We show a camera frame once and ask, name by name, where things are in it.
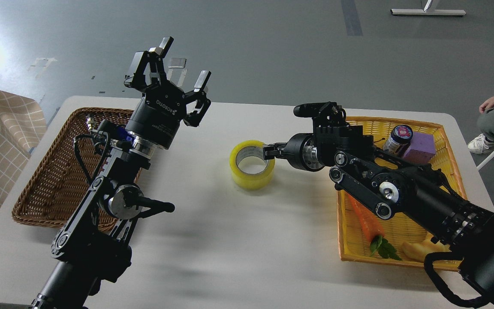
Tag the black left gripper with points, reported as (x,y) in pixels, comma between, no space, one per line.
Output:
(162,107)

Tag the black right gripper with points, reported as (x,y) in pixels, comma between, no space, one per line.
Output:
(299,151)

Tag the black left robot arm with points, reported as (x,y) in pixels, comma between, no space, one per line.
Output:
(94,244)

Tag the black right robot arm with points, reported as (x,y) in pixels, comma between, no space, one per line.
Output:
(386,184)

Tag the small dark jar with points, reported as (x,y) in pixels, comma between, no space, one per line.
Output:
(399,139)

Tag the orange toy carrot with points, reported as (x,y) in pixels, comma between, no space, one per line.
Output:
(371,227)

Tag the purple foam cube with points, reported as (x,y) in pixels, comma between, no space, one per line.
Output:
(421,149)

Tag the brown wicker basket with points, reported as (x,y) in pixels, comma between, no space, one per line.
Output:
(58,184)

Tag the yellow plastic basket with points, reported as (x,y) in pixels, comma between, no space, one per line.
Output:
(352,244)

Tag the toy croissant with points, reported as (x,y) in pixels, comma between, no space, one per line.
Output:
(418,251)

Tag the white metal stand base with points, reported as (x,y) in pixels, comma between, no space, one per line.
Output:
(429,8)

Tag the white sneaker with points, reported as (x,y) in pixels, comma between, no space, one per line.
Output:
(480,145)

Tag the white chair leg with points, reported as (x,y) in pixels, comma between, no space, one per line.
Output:
(485,161)

